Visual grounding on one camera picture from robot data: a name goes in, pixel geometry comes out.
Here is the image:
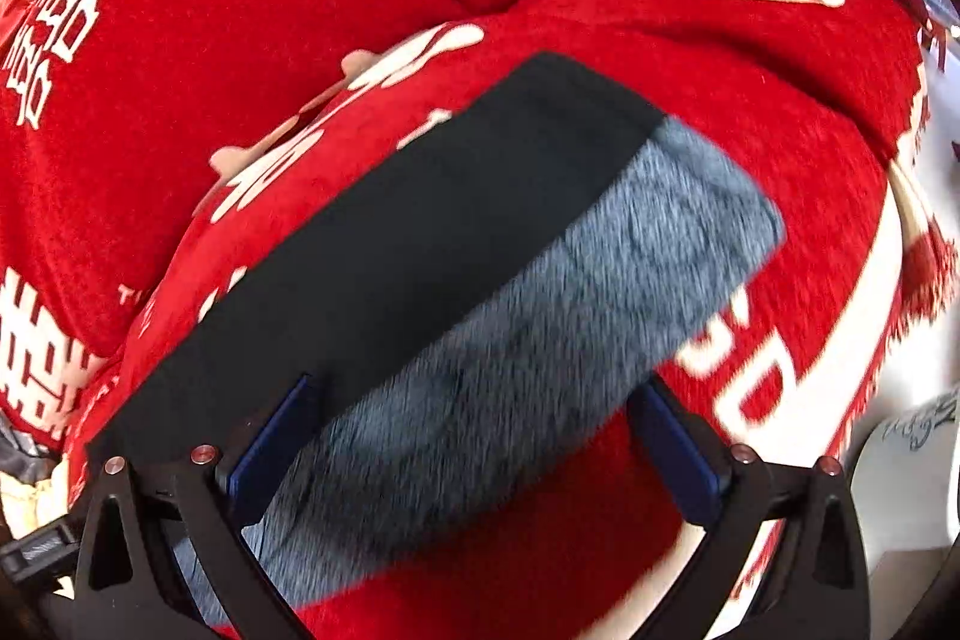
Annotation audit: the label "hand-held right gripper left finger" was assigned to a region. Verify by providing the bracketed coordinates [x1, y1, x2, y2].
[71, 372, 325, 640]

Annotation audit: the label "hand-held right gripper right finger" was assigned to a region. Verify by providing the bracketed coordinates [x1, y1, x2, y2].
[628, 376, 872, 640]

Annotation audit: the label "black pants with grey lining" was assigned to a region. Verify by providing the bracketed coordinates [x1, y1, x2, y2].
[85, 50, 786, 627]

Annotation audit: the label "cream cloth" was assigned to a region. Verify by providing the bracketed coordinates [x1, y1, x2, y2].
[0, 460, 80, 540]

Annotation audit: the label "grey cloth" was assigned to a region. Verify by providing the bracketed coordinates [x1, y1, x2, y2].
[0, 422, 57, 485]

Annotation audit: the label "white printed round object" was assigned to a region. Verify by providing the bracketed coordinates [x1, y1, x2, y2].
[844, 385, 960, 615]

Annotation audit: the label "red printed sofa seat cover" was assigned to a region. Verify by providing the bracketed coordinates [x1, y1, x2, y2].
[67, 0, 960, 640]

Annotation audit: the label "red printed sofa back cover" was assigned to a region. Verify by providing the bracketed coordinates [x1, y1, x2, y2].
[0, 0, 601, 457]

